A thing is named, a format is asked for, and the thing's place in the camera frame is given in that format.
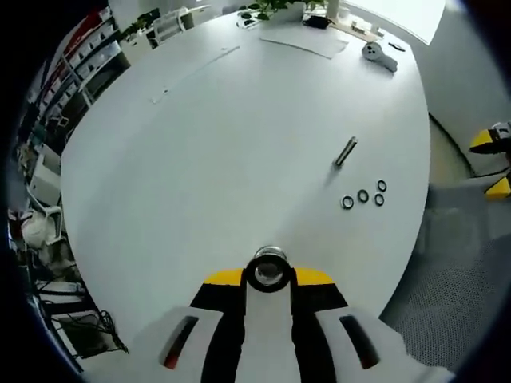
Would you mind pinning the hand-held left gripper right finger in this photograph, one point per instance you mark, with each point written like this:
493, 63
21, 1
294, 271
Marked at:
315, 315

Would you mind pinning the small black device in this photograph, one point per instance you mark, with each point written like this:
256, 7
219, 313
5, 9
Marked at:
316, 21

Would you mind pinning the white slatted chair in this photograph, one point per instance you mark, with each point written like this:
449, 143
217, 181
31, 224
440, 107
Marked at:
167, 27

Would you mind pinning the small threaded stud bolt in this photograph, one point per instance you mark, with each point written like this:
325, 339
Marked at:
345, 151

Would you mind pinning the green potted plant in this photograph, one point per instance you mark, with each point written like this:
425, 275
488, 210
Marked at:
275, 6

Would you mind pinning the white plastic chair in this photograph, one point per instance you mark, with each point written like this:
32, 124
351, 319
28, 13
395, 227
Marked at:
48, 223

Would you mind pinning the large black washer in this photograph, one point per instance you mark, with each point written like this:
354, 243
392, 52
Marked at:
249, 275

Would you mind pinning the grey mesh office chair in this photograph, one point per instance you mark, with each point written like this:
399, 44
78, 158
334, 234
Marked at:
447, 279

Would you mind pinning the white paper sheet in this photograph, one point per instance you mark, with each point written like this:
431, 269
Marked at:
303, 42

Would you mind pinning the shelf with white bins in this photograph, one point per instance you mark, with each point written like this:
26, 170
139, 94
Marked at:
76, 60

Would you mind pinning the small green plant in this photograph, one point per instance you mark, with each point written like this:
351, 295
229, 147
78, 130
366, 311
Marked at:
137, 26

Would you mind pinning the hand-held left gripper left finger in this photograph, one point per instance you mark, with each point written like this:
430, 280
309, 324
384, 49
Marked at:
223, 315

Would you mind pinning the grey handheld controller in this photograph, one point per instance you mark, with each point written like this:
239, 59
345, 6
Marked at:
377, 54

